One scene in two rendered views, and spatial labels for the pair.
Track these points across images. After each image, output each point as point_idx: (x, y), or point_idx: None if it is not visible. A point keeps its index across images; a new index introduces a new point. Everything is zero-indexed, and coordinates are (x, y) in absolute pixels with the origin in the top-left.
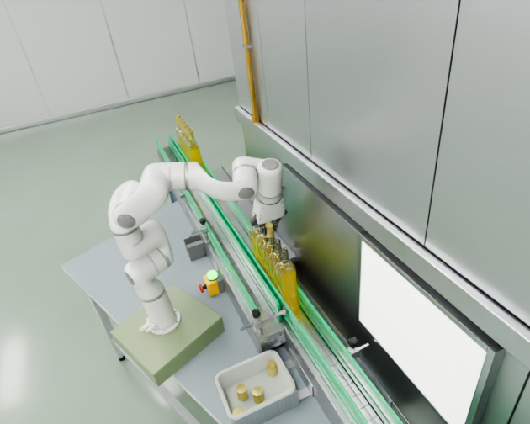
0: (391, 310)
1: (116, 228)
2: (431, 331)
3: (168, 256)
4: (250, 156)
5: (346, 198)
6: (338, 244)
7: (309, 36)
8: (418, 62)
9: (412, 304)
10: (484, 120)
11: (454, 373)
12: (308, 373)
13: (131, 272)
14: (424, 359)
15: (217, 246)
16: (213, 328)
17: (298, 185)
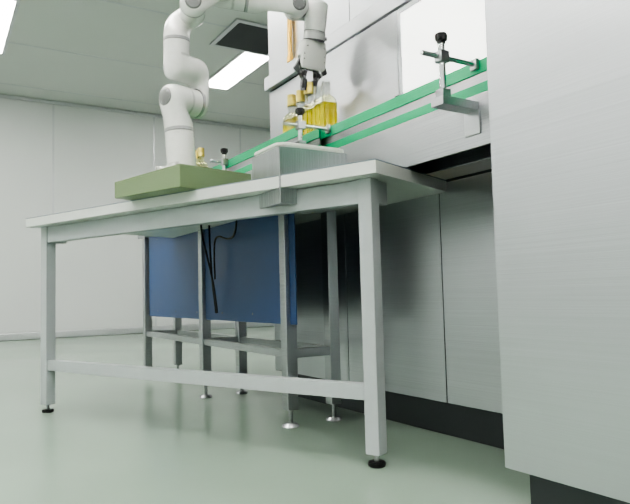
0: (430, 42)
1: (172, 28)
2: (461, 5)
3: (206, 95)
4: (275, 123)
5: (383, 0)
6: (378, 53)
7: None
8: None
9: (445, 5)
10: None
11: (484, 11)
12: (355, 155)
13: (170, 85)
14: (462, 42)
15: (242, 154)
16: (241, 178)
17: (336, 54)
